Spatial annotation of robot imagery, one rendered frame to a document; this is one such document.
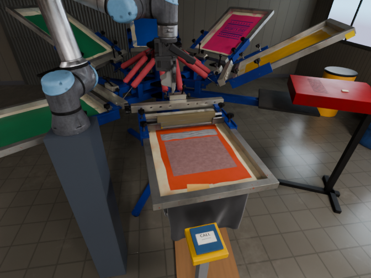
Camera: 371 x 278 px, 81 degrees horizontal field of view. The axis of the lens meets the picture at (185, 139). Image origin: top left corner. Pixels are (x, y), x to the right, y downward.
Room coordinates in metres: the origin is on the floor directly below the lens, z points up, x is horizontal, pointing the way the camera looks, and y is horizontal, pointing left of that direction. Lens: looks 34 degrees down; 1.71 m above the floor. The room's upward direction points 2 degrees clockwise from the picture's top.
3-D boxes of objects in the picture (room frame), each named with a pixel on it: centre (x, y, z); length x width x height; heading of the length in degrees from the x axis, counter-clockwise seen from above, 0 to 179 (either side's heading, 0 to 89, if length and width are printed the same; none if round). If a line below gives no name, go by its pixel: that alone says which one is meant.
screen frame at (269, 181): (1.03, -0.06, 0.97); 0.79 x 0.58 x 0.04; 15
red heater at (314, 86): (1.68, -1.16, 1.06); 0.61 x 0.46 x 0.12; 75
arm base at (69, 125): (0.82, 0.50, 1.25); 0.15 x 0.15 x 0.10
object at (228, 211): (0.75, -0.13, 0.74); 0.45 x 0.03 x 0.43; 105
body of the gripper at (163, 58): (0.89, 0.09, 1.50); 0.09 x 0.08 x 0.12; 100
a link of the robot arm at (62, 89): (0.83, 0.50, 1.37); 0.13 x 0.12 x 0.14; 172
